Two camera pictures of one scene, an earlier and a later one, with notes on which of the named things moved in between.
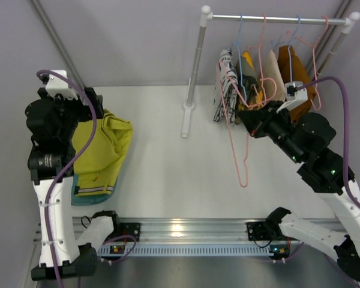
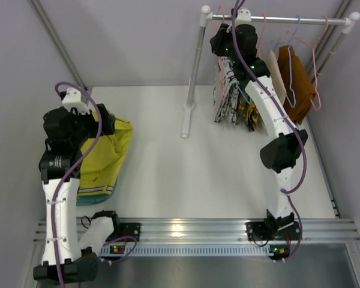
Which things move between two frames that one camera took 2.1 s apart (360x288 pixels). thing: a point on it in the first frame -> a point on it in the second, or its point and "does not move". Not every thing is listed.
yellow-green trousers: [96, 171] does not move
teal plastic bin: [89, 200] does not move
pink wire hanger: [230, 135] -> [222, 74]
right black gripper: [261, 123] -> [217, 42]
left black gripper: [88, 102] -> [105, 119]
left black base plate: [130, 228] does not move
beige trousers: [273, 87] does not move
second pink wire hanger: [260, 58] does not move
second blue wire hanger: [289, 43] does not move
